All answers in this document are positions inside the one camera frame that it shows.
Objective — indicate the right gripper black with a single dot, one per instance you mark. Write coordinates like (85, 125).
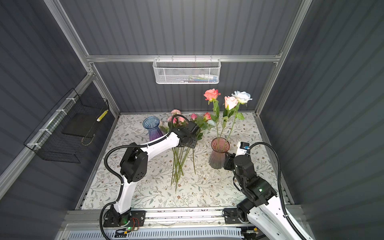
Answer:
(228, 160)

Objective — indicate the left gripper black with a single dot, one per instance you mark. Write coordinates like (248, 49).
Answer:
(193, 145)

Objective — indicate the red pink rose stem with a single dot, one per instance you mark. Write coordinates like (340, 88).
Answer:
(207, 116)

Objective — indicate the pink glass vase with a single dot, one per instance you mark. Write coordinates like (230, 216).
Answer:
(220, 146)

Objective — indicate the white spray rose stem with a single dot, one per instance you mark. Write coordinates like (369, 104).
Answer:
(182, 153)

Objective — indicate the deep pink rose stem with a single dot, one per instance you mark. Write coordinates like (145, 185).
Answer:
(212, 97)

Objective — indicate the light pink rose stem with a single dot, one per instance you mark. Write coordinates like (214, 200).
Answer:
(230, 113)

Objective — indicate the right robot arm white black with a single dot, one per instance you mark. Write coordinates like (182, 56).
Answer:
(264, 198)

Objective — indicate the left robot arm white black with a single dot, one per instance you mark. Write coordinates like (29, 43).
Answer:
(134, 164)

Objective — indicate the blue purple glass vase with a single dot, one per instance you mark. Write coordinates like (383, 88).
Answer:
(152, 125)

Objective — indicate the single dark pink bud stem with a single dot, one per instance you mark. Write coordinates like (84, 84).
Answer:
(194, 116)

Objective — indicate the small pink spray roses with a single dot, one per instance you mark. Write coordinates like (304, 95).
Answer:
(175, 118)

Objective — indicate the floral patterned table mat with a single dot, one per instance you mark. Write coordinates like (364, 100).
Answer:
(201, 186)

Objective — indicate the tubes in white basket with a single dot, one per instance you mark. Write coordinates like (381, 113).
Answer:
(205, 78)

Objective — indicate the yellow tube in basket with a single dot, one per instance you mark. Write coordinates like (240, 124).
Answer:
(99, 119)

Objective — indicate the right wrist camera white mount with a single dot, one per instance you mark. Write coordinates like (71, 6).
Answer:
(243, 149)

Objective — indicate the white wire mesh basket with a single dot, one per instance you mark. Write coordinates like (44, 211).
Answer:
(172, 71)

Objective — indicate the black wire basket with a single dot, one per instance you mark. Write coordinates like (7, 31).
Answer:
(68, 133)

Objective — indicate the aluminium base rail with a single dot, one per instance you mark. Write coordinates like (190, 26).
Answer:
(160, 224)

